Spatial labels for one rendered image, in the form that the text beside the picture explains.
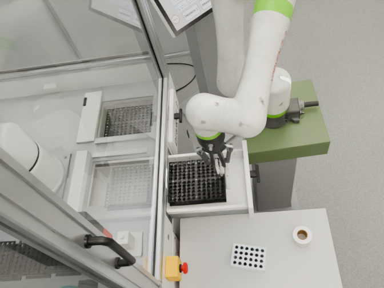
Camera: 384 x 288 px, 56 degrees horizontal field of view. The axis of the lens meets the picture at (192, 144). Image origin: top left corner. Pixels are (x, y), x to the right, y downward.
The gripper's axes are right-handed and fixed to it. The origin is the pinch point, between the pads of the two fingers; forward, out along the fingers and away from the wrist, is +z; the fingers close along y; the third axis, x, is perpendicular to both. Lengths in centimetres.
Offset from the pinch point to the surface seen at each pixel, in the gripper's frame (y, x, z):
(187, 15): -12, 84, -4
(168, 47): -47, 162, 85
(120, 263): -19, -44, -41
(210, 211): -5.3, -13.9, 9.3
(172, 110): -19.7, 32.1, 3.6
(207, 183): -6.1, -2.0, 9.5
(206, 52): -8, 97, 35
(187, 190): -13.8, -5.4, 6.4
